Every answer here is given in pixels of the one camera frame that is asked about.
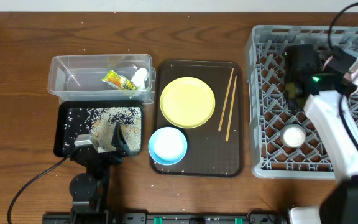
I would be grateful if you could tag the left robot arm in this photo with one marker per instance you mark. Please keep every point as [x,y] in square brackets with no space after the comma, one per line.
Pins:
[90,189]

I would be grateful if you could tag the dark brown serving tray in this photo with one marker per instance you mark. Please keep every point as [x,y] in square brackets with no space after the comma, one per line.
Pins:
[208,153]

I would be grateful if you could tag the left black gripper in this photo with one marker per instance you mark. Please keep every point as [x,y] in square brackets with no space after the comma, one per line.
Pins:
[103,151]

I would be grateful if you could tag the black plastic tray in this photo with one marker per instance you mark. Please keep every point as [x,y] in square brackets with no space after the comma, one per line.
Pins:
[65,106]

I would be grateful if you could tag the white napkin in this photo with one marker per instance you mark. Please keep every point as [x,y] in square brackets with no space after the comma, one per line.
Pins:
[139,78]

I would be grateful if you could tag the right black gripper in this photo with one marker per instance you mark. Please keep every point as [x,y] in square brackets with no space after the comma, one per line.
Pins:
[348,85]

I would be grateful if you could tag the spilled rice pile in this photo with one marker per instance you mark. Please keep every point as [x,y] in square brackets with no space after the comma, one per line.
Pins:
[100,122]

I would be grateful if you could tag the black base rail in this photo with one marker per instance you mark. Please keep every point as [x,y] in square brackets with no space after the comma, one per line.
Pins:
[166,218]

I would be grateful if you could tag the yellow round plate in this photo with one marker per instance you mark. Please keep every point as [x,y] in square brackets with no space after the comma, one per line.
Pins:
[187,102]

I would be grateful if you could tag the white paper cup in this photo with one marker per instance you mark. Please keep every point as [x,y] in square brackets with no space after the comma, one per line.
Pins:
[293,135]

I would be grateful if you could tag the light blue bowl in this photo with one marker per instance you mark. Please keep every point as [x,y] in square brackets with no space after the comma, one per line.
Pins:
[167,146]

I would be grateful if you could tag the clear plastic bin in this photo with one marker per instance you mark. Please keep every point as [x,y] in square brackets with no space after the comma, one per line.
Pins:
[79,77]

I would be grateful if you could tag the pink bowl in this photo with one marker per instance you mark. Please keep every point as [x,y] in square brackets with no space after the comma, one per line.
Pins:
[346,66]

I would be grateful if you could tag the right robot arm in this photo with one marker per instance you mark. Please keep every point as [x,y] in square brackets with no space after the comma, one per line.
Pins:
[320,90]

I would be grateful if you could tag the green snack wrapper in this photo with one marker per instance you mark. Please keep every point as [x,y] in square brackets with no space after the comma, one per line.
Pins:
[120,82]

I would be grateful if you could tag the grey dishwasher rack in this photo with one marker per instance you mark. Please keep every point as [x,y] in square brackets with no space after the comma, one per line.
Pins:
[269,113]

